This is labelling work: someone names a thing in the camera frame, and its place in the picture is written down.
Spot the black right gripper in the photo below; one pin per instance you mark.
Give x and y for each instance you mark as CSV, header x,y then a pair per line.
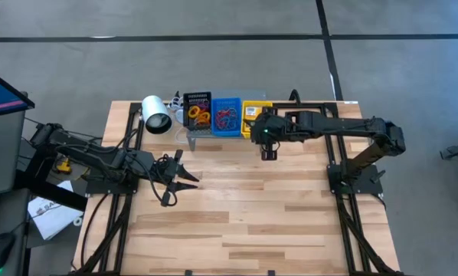
x,y
269,128

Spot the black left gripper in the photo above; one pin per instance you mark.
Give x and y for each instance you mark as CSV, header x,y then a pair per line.
x,y
167,172

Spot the yellow plastic basket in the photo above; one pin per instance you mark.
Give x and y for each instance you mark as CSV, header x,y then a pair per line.
x,y
245,132

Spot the yellow pack with green window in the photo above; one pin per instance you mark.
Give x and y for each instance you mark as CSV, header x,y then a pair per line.
x,y
250,111

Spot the blue plastic basket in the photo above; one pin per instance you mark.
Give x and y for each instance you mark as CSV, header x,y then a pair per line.
x,y
226,101

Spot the black plastic basket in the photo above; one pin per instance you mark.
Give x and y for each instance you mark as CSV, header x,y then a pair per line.
x,y
197,94

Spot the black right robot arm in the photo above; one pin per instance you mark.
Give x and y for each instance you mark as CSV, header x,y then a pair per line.
x,y
347,124

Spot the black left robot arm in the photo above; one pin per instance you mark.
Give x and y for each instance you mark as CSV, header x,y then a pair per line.
x,y
99,157

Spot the black desk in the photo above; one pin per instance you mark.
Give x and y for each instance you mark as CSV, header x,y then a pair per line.
x,y
7,211

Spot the black table clamp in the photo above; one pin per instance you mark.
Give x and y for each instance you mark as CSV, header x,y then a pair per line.
x,y
295,96
177,94

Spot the grey perforated metal shelf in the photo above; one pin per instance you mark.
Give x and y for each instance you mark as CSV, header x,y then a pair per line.
x,y
236,93

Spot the white round puck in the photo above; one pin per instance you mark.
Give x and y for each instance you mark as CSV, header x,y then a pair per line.
x,y
179,115

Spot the white tape roll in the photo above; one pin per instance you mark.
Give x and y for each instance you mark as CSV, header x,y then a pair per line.
x,y
74,221

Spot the yellow black clamp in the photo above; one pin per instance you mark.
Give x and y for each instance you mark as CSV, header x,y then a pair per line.
x,y
64,165

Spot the black diagonal stand bar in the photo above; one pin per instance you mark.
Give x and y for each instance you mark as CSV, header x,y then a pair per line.
x,y
53,193

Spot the white paper sheet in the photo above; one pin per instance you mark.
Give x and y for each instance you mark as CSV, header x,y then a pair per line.
x,y
49,214

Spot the computer monitor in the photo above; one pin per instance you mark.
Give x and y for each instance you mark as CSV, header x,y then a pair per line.
x,y
3,153

